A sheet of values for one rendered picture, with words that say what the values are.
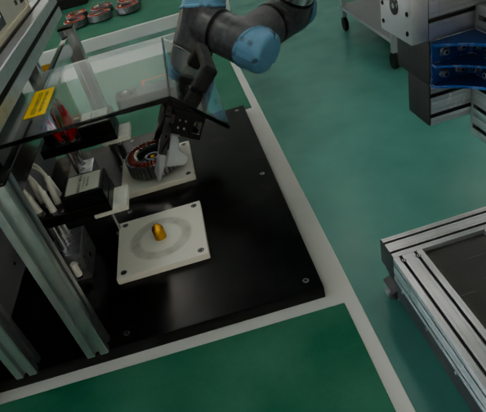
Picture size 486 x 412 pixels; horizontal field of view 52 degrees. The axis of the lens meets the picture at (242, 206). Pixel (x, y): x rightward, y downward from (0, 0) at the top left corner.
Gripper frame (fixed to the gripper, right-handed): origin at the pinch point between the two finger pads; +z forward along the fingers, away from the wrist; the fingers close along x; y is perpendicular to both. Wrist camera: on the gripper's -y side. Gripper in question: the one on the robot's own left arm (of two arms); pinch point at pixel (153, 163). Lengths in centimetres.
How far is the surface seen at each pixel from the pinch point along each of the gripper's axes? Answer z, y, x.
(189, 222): -2.0, 5.1, -22.8
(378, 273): 41, 86, 27
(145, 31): 7, 1, 133
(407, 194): 27, 110, 63
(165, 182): -0.2, 1.9, -7.6
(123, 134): -6.3, -7.2, -2.5
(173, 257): -0.3, 2.2, -30.5
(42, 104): -20.6, -19.3, -28.4
